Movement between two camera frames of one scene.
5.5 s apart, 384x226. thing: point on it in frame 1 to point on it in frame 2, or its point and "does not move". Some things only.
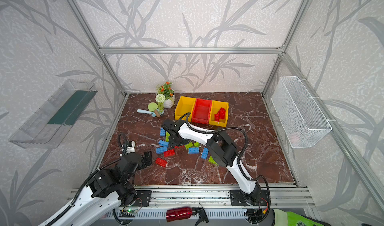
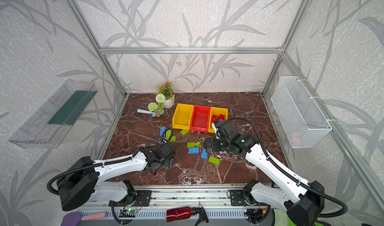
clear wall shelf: x=47 y=128 does not move
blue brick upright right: x=205 y=153 does not move
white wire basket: x=300 y=116 does not move
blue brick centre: x=194 y=150 does not move
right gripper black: x=171 y=137 to x=210 y=144
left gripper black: x=147 y=159 to x=162 y=164
